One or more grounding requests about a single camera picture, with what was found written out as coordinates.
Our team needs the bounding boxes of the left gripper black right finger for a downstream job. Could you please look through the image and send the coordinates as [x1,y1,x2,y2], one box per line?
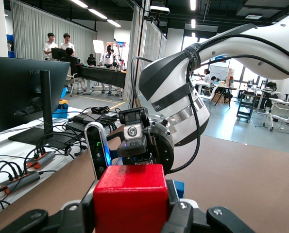
[160,179,256,233]

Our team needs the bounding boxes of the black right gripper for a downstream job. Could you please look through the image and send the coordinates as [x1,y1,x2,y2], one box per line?
[117,107,175,176]

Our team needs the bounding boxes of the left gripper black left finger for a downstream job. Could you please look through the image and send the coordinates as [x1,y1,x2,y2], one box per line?
[0,180,98,233]

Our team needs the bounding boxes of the red cube block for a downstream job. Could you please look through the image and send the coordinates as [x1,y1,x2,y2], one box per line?
[93,164,170,233]

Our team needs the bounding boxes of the blue cube block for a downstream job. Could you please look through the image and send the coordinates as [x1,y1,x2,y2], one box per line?
[172,180,185,199]

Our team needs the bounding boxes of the black laptop power brick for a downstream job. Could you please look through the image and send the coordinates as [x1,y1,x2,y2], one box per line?
[71,113,103,124]

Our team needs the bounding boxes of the grey orange usb hub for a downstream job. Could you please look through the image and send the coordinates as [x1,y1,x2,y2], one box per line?
[25,150,56,169]
[0,171,41,195]

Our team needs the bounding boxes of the black cloth covered table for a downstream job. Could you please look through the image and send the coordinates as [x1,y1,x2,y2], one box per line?
[79,65,127,89]

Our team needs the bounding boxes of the white humanoid robot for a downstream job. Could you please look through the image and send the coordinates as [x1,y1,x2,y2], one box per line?
[99,44,116,94]

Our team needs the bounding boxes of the white office chair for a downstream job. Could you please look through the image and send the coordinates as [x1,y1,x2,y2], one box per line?
[66,72,87,96]

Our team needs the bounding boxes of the seated person white shirt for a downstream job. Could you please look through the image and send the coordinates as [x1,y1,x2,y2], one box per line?
[198,68,212,85]

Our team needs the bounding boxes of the white softbox light panel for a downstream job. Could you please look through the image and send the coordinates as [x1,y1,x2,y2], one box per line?
[92,39,105,59]

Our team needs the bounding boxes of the grey pleated curtain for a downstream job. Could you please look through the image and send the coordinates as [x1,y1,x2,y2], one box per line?
[10,0,98,66]
[123,0,168,101]

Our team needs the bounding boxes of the seated person black shirt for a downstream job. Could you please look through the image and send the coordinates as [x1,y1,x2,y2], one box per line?
[60,47,80,81]

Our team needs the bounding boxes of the whiteboard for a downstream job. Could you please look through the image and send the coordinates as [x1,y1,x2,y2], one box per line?
[209,65,230,81]

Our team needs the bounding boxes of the standing person white shirt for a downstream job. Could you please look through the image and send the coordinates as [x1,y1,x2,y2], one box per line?
[60,33,75,56]
[42,33,59,61]

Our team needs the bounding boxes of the black wheeled cart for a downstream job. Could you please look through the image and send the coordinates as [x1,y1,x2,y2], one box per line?
[236,95,256,124]

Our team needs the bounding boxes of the black computer monitor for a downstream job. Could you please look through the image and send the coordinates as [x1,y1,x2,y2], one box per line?
[0,55,71,149]

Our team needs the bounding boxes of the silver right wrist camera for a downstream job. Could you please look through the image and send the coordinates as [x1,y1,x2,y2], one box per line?
[84,122,111,181]

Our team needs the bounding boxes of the coiled black cable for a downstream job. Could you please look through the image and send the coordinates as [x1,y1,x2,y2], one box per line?
[90,105,110,115]

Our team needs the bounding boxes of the smooth black gripper cable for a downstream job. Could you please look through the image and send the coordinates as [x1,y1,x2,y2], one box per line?
[131,56,154,109]

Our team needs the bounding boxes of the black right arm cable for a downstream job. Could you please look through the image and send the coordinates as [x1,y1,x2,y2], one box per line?
[168,33,289,174]

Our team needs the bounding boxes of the black right arm strap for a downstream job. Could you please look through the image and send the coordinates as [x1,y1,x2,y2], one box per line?
[183,42,202,71]

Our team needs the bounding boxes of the white overhead camera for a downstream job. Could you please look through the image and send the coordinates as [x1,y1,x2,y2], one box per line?
[149,5,170,16]

